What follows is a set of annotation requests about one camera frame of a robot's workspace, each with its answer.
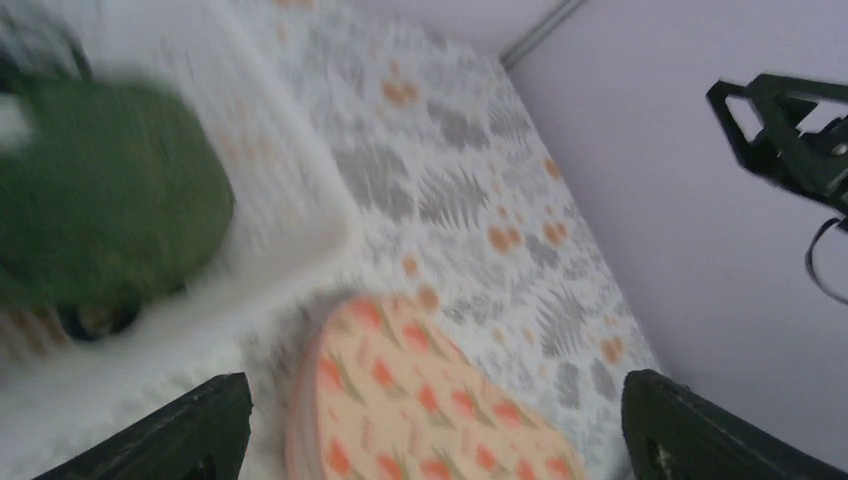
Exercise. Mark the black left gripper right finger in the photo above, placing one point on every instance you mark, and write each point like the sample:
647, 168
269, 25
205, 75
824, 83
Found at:
673, 433

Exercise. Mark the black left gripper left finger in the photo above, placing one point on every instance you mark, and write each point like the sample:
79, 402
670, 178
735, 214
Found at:
202, 434

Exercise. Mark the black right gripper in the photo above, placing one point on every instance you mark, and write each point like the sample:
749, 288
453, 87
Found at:
812, 165

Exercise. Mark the pink floral mesh laundry bag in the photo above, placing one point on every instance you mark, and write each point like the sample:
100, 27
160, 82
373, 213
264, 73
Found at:
382, 393

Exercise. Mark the green lace bra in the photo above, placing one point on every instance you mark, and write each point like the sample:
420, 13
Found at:
118, 197

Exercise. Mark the white plastic laundry basket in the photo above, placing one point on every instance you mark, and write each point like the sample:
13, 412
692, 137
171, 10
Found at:
295, 221

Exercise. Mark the navy blue bra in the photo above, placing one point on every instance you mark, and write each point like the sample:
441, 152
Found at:
94, 323

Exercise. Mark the floral patterned tablecloth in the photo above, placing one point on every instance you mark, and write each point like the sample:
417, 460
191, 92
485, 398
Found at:
465, 213

